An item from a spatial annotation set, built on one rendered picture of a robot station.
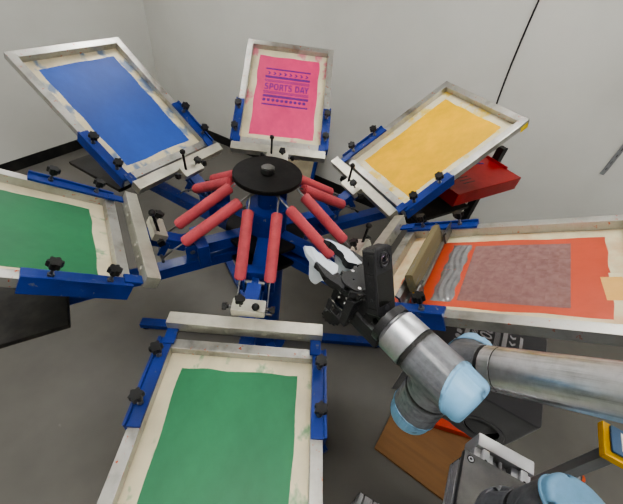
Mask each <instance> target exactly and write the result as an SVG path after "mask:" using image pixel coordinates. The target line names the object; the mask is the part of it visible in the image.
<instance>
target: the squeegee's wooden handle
mask: <svg viewBox="0 0 623 504"><path fill-rule="evenodd" d="M441 242H443V237H442V233H441V229H440V226H439V225H433V226H432V228H431V230H430V232H429V233H428V235H427V237H426V239H425V240H424V242H423V244H422V246H421V248H420V249H419V251H418V253H417V255H416V257H415V258H414V260H413V262H412V264H411V265H410V267H409V269H408V271H407V273H406V274H405V279H406V282H407V286H408V289H409V292H415V290H416V288H417V286H418V284H419V282H420V281H421V280H422V279H423V277H424V275H425V273H426V271H427V269H428V267H429V265H430V263H431V261H432V259H433V257H434V255H435V253H436V251H437V249H438V247H439V245H440V243H441Z"/></svg>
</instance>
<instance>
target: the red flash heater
mask: <svg viewBox="0 0 623 504"><path fill-rule="evenodd" d="M478 163H484V164H476V165H474V166H473V167H472V168H470V169H469V170H468V171H466V172H465V173H464V174H462V175H461V176H460V177H458V178H457V179H456V180H454V185H453V186H451V187H450V188H449V189H447V190H446V191H445V192H443V193H442V194H441V195H439V197H440V198H442V199H443V200H444V201H445V202H447V203H448V204H449V205H451V206H452V207H453V206H457V205H460V204H464V203H467V202H471V201H474V200H478V199H481V198H485V197H488V196H491V195H495V194H498V193H502V192H505V191H509V190H512V189H515V187H516V185H517V184H518V182H519V181H520V179H521V177H519V176H518V175H516V174H514V173H513V172H511V171H509V170H508V169H507V168H508V167H507V166H505V165H504V164H502V163H500V162H499V161H497V160H495V159H494V158H492V157H490V156H486V157H485V158H484V159H482V160H481V161H480V162H478Z"/></svg>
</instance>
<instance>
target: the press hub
mask: <svg viewBox="0 0 623 504"><path fill-rule="evenodd" d="M232 178H233V181H234V182H235V184H236V185H237V186H238V187H240V188H241V189H243V190H245V191H247V192H249V193H252V194H255V195H253V196H251V201H250V209H249V210H252V211H253V212H254V217H253V225H252V234H251V242H250V250H249V258H248V264H252V262H253V257H254V253H255V248H256V243H257V239H258V237H261V238H269V230H270V221H271V214H273V213H274V212H277V202H278V198H277V197H276V196H279V195H284V194H287V193H290V192H292V191H294V190H296V189H297V188H298V187H299V186H300V185H301V182H302V172H301V170H300V169H299V168H298V167H297V166H296V165H295V164H293V163H291V162H290V161H287V160H285V159H282V158H278V157H272V156H256V157H251V158H247V159H244V160H242V161H240V162H239V163H237V164H236V165H235V166H234V168H233V170H232ZM286 210H287V208H286V207H285V205H284V204H283V203H282V202H281V201H279V210H278V213H281V214H282V215H283V219H282V228H281V234H282V233H283V232H284V231H285V230H286V231H288V232H290V233H292V234H294V235H296V236H298V237H300V238H302V239H304V236H305V234H304V233H303V232H302V231H301V230H300V229H299V228H298V227H297V226H296V225H295V223H292V224H288V225H286V222H287V215H286V214H285V213H286V212H285V211H286ZM240 226H241V217H239V216H237V215H235V214H233V215H231V216H230V217H229V218H228V220H227V223H226V231H228V230H232V229H236V228H240ZM238 241H239V237H236V238H231V243H232V244H233V245H235V246H236V247H237V248H238ZM293 249H295V245H294V244H292V243H290V242H288V241H286V240H284V239H282V238H280V247H279V257H278V266H277V276H276V282H275V289H274V292H270V293H269V303H268V308H271V306H275V313H274V314H272V316H265V317H264V318H260V319H265V320H276V321H279V311H280V299H281V286H282V273H283V269H285V268H287V267H289V266H291V265H293V264H294V261H292V260H291V259H289V258H287V257H285V256H283V255H281V254H284V253H287V252H289V251H291V250H293ZM272 341H274V343H275V345H276V347H282V346H283V344H284V342H285V340H282V339H270V338H258V337H256V343H255V345H257V346H265V344H267V343H270V342H272Z"/></svg>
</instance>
